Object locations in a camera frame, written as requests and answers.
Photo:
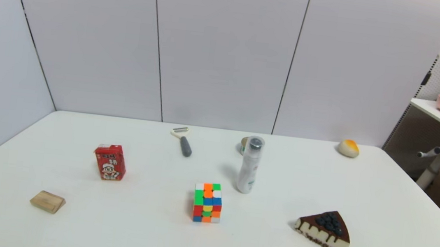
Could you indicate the white plastic bottle clear cap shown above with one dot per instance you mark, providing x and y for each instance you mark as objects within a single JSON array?
[{"x": 247, "y": 172}]

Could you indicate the small wooden block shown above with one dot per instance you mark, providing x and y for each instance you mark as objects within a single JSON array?
[{"x": 47, "y": 202}]

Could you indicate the chocolate blueberry cake slice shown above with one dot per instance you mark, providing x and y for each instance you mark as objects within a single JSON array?
[{"x": 327, "y": 233}]

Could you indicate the toy bread bun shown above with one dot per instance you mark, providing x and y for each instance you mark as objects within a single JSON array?
[{"x": 349, "y": 149}]

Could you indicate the red milk carton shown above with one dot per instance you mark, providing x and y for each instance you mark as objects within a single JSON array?
[{"x": 110, "y": 162}]

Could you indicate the colourful puzzle cube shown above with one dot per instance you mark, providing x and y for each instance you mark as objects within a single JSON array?
[{"x": 207, "y": 203}]

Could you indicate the small tin can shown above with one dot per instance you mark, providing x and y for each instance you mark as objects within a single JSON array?
[{"x": 244, "y": 145}]

